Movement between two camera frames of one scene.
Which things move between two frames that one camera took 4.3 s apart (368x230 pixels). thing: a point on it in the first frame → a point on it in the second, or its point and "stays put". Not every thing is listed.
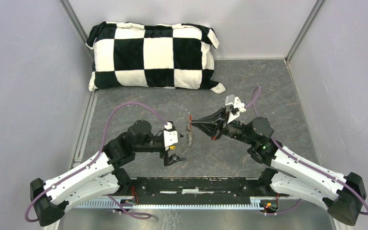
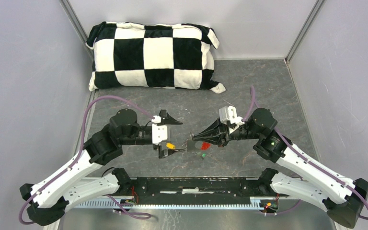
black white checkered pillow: x=127 y=55 stays put
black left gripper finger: x=174 y=158 → x=171 y=151
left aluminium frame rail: x=77 y=26 stays put
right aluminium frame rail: x=317 y=5 stays put
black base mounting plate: x=199 y=187 stays put
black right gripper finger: x=220 y=115 → x=211 y=131
